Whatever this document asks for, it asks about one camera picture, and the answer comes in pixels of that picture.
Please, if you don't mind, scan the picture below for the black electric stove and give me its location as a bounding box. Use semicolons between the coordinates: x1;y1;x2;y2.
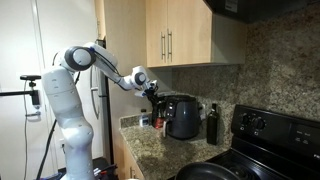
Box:
166;104;320;180

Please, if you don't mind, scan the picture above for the black frying pan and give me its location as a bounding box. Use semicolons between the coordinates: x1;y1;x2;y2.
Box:
175;162;240;180

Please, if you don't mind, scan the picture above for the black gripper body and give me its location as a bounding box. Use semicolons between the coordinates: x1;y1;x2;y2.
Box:
145;80;158;97

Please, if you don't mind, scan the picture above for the camera on black stand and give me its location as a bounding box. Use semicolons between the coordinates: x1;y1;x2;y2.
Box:
0;75;41;117

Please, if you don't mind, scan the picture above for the black air fryer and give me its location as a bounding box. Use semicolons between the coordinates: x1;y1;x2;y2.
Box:
163;95;200;140

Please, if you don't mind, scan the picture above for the black range hood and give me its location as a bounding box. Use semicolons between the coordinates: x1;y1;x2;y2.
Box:
203;0;320;24

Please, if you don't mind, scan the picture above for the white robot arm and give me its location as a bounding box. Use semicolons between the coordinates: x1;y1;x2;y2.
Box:
42;42;157;180

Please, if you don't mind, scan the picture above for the dark glass bottle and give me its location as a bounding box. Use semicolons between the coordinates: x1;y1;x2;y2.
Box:
207;103;219;145

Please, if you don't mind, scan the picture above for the wooden lower cabinet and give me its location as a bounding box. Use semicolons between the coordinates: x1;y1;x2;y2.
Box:
113;134;144;180

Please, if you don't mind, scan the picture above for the stainless steel refrigerator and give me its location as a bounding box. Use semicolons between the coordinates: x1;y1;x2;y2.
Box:
89;39;112;164

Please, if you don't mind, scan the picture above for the wooden cabinet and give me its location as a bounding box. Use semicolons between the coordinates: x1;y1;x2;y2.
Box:
96;0;246;68
113;134;144;180

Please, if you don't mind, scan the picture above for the small white bottle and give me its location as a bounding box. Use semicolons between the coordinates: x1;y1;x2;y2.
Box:
139;109;149;127

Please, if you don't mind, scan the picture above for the wooden upper cabinet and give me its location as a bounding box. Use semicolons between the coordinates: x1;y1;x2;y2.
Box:
96;0;246;68

